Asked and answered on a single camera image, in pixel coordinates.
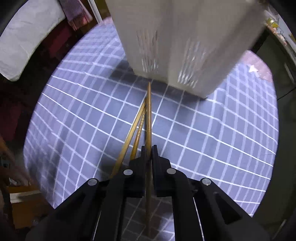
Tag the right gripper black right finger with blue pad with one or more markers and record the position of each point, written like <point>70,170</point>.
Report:
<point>201,209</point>

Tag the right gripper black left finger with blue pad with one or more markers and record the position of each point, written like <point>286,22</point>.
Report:
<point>95,210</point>

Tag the wooden chopstick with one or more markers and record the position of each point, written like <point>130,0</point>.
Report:
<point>148,145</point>
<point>138,119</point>
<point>137,137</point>

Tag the white plastic utensil holder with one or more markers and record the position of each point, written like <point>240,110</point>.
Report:
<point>189,45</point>

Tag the purple checkered tablecloth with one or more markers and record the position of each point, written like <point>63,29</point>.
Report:
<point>85,111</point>

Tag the white hanging sheet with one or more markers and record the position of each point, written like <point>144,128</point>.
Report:
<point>29,26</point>

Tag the purple checkered apron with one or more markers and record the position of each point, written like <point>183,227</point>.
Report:
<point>76,13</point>

